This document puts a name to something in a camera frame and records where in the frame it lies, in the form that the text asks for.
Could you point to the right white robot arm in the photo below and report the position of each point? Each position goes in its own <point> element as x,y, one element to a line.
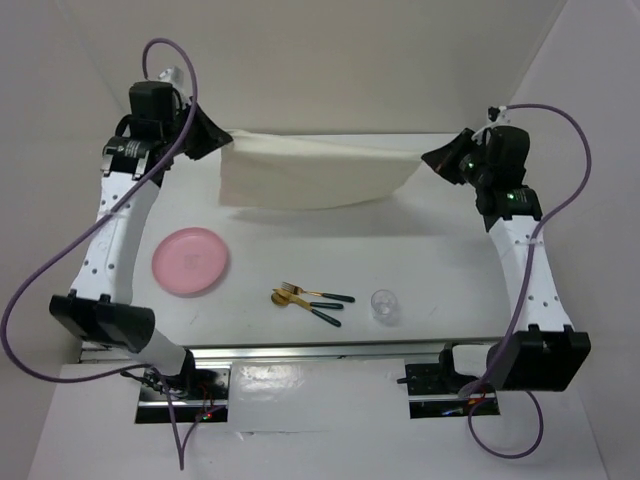
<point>541,350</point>

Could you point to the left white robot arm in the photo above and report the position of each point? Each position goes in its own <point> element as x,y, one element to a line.
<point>98,308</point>

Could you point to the pink plate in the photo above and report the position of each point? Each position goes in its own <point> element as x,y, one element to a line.
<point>189,261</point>

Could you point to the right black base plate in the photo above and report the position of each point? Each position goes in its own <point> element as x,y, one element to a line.
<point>433,393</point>

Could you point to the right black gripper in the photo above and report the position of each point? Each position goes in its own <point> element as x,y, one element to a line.
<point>444,160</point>

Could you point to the cream cloth placemat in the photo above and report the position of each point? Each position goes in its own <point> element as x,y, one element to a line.
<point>287,173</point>

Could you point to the gold spoon green handle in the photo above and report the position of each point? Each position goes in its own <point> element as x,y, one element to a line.
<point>279,300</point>

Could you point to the gold fork green handle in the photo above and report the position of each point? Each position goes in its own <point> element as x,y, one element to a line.
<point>297,290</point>

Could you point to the clear drinking glass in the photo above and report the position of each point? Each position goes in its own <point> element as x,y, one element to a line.
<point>385,307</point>

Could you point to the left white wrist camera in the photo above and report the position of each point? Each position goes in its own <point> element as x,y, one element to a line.
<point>176,77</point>

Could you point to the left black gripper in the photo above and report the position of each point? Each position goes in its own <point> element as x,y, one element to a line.
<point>211,137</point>

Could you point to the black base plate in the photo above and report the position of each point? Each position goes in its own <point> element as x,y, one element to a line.
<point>433,393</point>
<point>206,400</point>

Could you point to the front aluminium rail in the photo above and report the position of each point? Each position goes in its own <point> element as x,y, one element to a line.
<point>315,351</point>

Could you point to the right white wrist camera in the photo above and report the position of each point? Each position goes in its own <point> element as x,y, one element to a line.
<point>496,116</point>

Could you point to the gold knife green handle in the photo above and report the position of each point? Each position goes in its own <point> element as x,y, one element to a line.
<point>325,317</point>

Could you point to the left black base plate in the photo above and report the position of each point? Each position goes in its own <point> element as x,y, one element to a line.
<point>206,400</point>

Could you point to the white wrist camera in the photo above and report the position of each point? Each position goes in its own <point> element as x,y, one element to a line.
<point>176,77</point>
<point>496,116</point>

